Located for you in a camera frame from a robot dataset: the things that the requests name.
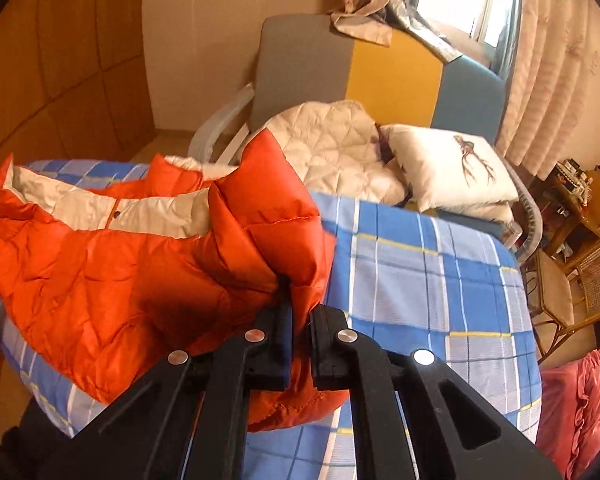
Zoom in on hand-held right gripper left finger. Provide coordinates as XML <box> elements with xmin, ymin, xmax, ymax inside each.
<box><xmin>35</xmin><ymin>302</ymin><xmax>296</xmax><ymax>480</ymax></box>

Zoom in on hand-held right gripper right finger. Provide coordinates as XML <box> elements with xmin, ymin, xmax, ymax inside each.
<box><xmin>310</xmin><ymin>305</ymin><xmax>563</xmax><ymax>480</ymax></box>

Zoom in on orange down jacket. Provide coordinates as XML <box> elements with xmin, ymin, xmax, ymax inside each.
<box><xmin>0</xmin><ymin>127</ymin><xmax>351</xmax><ymax>433</ymax></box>

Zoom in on blue plaid bed sheet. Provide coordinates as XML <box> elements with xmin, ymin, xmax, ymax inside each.
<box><xmin>0</xmin><ymin>157</ymin><xmax>543</xmax><ymax>480</ymax></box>

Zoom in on cream quilted blanket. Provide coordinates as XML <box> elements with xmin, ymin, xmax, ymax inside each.
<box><xmin>165</xmin><ymin>100</ymin><xmax>411</xmax><ymax>206</ymax></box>

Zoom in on plain white pillow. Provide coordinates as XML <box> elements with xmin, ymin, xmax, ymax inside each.
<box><xmin>425</xmin><ymin>200</ymin><xmax>516</xmax><ymax>225</ymax></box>

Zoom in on white deer print pillow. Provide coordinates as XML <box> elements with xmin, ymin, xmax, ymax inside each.
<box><xmin>380</xmin><ymin>124</ymin><xmax>521</xmax><ymax>213</ymax></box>

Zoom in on rattan chair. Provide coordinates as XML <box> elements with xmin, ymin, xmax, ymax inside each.
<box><xmin>527</xmin><ymin>237</ymin><xmax>600</xmax><ymax>361</ymax></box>

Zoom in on pink ruffled cloth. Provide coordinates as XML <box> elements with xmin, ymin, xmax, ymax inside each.
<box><xmin>537</xmin><ymin>345</ymin><xmax>600</xmax><ymax>480</ymax></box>

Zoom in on grey yellow blue headboard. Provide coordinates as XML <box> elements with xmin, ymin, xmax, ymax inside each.
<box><xmin>250</xmin><ymin>14</ymin><xmax>506</xmax><ymax>146</ymax></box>

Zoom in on wooden desk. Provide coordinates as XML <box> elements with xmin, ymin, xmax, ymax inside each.
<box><xmin>545</xmin><ymin>160</ymin><xmax>600</xmax><ymax>271</ymax></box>

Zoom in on wooden wardrobe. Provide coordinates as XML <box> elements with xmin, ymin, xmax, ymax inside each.
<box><xmin>0</xmin><ymin>0</ymin><xmax>156</xmax><ymax>441</ymax></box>

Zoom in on window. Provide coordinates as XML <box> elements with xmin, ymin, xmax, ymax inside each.
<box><xmin>415</xmin><ymin>0</ymin><xmax>523</xmax><ymax>66</ymax></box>

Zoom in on grey bed guard rail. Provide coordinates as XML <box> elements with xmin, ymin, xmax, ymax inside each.
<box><xmin>500</xmin><ymin>157</ymin><xmax>543</xmax><ymax>263</ymax></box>

